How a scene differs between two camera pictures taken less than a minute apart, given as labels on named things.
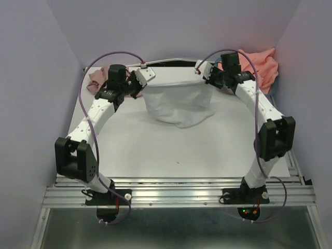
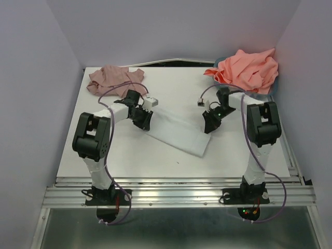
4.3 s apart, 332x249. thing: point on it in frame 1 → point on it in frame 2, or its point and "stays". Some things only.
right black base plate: (246, 195) stays
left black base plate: (96, 198) stays
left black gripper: (133, 76) → (145, 123)
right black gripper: (210, 81) → (210, 124)
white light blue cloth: (182, 104) → (179, 133)
